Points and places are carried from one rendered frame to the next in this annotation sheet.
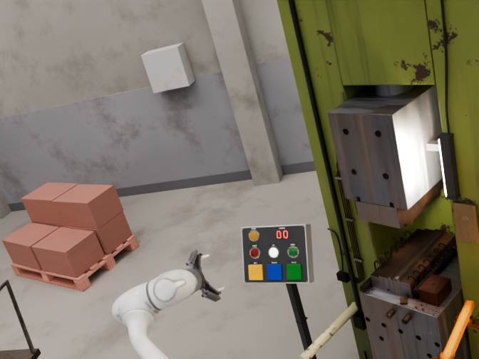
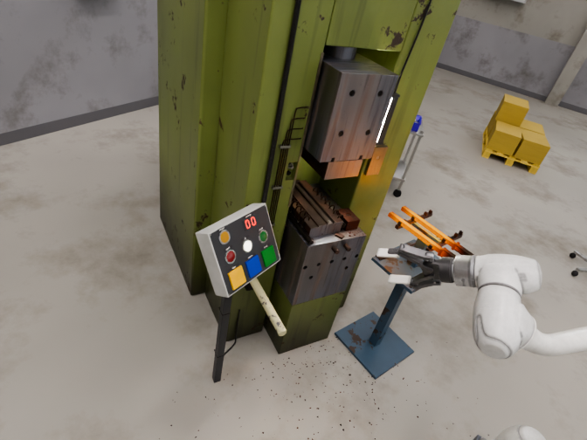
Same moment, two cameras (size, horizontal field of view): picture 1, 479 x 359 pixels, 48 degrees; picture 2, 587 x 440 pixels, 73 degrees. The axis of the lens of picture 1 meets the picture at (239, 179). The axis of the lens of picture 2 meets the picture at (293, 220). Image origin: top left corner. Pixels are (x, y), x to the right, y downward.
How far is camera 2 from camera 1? 2.40 m
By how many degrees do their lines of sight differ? 75
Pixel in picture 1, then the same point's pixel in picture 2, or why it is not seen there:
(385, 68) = (372, 32)
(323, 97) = (298, 57)
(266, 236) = (236, 232)
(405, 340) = (332, 266)
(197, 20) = not seen: outside the picture
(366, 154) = (360, 114)
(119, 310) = (523, 336)
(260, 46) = not seen: outside the picture
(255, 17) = not seen: outside the picture
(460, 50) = (428, 25)
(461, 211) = (378, 152)
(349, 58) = (345, 17)
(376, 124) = (383, 84)
